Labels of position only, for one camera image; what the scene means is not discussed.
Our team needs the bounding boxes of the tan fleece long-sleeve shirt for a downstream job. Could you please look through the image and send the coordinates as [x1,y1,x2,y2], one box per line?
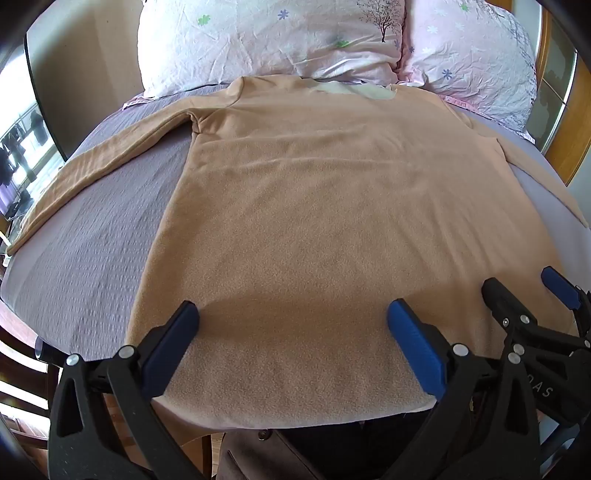
[7,74,591,415]

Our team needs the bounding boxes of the person's dark trousers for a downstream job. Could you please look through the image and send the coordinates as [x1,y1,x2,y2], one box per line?
[284,408,432,480]

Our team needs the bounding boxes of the hanging dark clothes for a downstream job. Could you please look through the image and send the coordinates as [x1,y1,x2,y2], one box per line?
[0,108,47,217]

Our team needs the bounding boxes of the person's brown jacket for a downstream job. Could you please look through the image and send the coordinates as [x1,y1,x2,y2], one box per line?
[216,427,326,480]

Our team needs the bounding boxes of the purple bed sheet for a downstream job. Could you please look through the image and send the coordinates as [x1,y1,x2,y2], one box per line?
[0,82,580,358]

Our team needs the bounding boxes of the white floral pillow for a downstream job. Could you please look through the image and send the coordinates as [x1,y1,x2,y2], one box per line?
[137,0,407,100]

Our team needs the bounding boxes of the wooden headboard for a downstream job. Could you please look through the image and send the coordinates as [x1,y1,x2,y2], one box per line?
[531,7,591,188]

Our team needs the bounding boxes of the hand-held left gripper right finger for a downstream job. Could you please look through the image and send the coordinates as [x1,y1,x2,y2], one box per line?
[381,298,542,480]

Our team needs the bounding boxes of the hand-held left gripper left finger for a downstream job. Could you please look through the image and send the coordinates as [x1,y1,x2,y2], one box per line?
[47,300,206,480]

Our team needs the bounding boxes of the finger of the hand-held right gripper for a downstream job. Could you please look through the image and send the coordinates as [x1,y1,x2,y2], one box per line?
[481,277,539,344]
[541,266,591,330]

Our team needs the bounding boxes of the pink floral pillow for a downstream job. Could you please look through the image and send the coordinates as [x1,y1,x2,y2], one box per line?
[399,0,539,145]

